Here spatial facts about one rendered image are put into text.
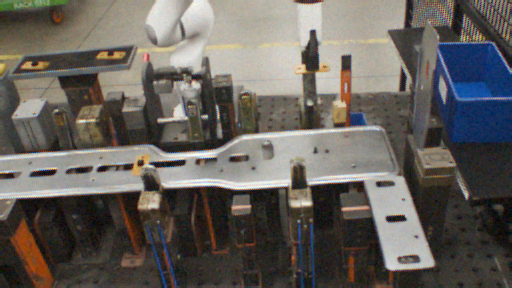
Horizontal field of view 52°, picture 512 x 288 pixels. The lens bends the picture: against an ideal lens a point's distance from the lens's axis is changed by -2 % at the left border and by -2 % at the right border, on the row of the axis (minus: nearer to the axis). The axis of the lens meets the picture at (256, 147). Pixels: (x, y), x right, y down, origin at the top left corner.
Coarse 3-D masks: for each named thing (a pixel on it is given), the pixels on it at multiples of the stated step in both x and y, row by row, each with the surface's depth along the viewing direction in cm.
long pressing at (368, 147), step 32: (320, 128) 148; (352, 128) 147; (0, 160) 150; (32, 160) 148; (64, 160) 147; (96, 160) 146; (128, 160) 144; (160, 160) 143; (192, 160) 142; (224, 160) 141; (256, 160) 140; (288, 160) 139; (320, 160) 137; (352, 160) 136; (384, 160) 135; (0, 192) 138; (32, 192) 137; (64, 192) 136; (96, 192) 136
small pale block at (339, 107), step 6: (336, 102) 147; (342, 102) 147; (336, 108) 145; (342, 108) 145; (336, 114) 146; (342, 114) 146; (336, 120) 147; (342, 120) 147; (336, 126) 149; (342, 126) 149; (336, 186) 162; (342, 186) 162; (336, 192) 164; (342, 192) 164; (336, 198) 165; (336, 204) 166
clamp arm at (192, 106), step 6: (186, 102) 147; (192, 102) 147; (198, 102) 148; (186, 108) 148; (192, 108) 147; (198, 108) 148; (192, 114) 148; (198, 114) 148; (192, 120) 149; (198, 120) 149; (192, 126) 150; (198, 126) 150; (192, 132) 150; (198, 132) 150; (192, 138) 151; (198, 138) 151
